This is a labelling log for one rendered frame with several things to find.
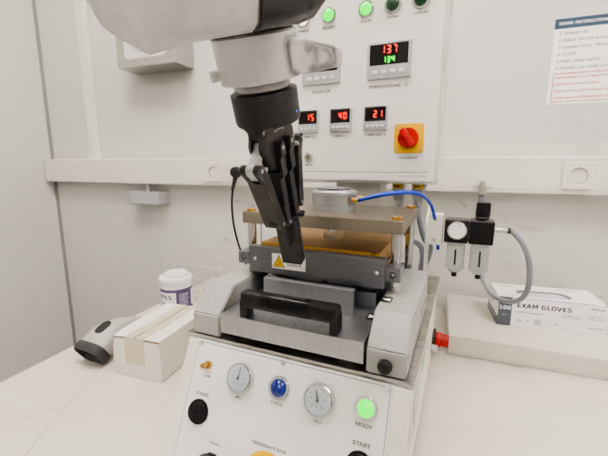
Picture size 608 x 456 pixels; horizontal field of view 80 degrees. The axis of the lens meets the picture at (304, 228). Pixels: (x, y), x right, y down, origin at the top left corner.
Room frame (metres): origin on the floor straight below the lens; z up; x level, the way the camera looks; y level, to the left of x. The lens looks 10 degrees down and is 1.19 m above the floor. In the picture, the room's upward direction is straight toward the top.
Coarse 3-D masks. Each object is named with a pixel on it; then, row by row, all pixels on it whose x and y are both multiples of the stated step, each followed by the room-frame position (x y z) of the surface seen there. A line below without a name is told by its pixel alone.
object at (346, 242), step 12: (300, 228) 0.73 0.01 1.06; (312, 228) 0.73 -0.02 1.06; (276, 240) 0.62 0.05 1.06; (312, 240) 0.62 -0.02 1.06; (324, 240) 0.62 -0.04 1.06; (336, 240) 0.62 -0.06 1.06; (348, 240) 0.62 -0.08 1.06; (360, 240) 0.62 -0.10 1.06; (372, 240) 0.62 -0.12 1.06; (384, 240) 0.62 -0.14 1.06; (348, 252) 0.54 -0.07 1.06; (360, 252) 0.53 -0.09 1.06; (372, 252) 0.53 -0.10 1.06; (384, 252) 0.55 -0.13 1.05
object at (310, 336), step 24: (264, 288) 0.56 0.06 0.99; (288, 288) 0.54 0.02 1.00; (312, 288) 0.52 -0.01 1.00; (336, 288) 0.51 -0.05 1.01; (264, 312) 0.51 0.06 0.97; (360, 312) 0.51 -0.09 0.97; (240, 336) 0.49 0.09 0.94; (264, 336) 0.48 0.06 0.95; (288, 336) 0.46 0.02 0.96; (312, 336) 0.45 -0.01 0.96; (360, 336) 0.44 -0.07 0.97; (360, 360) 0.42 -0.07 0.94
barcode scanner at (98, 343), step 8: (112, 320) 0.79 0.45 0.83; (120, 320) 0.80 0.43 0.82; (128, 320) 0.82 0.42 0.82; (96, 328) 0.77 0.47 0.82; (104, 328) 0.76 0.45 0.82; (112, 328) 0.76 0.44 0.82; (120, 328) 0.78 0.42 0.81; (88, 336) 0.75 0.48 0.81; (96, 336) 0.74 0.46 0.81; (104, 336) 0.74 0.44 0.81; (112, 336) 0.75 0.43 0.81; (80, 344) 0.73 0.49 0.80; (88, 344) 0.73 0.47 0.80; (96, 344) 0.72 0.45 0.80; (104, 344) 0.73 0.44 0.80; (112, 344) 0.75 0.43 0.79; (80, 352) 0.75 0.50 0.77; (88, 352) 0.72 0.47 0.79; (96, 352) 0.71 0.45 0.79; (104, 352) 0.73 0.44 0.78; (96, 360) 0.74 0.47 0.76; (104, 360) 0.72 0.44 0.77
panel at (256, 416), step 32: (224, 352) 0.49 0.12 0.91; (256, 352) 0.48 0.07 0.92; (192, 384) 0.49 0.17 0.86; (224, 384) 0.47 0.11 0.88; (256, 384) 0.46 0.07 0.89; (288, 384) 0.44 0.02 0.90; (352, 384) 0.42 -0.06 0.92; (384, 384) 0.40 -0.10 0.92; (224, 416) 0.45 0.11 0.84; (256, 416) 0.44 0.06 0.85; (288, 416) 0.42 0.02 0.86; (352, 416) 0.40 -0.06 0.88; (384, 416) 0.39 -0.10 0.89; (192, 448) 0.45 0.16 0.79; (224, 448) 0.43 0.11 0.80; (256, 448) 0.42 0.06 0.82; (288, 448) 0.41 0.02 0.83; (320, 448) 0.39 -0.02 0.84; (352, 448) 0.38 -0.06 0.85; (384, 448) 0.37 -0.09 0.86
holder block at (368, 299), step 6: (270, 276) 0.61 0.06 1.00; (276, 276) 0.61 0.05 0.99; (318, 282) 0.58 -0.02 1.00; (354, 288) 0.55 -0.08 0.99; (360, 288) 0.55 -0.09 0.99; (360, 294) 0.54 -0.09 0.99; (366, 294) 0.53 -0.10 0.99; (372, 294) 0.53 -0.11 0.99; (378, 294) 0.54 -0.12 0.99; (384, 294) 0.58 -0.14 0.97; (360, 300) 0.54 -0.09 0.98; (366, 300) 0.53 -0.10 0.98; (372, 300) 0.53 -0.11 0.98; (378, 300) 0.54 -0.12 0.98; (366, 306) 0.53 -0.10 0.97; (372, 306) 0.53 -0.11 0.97
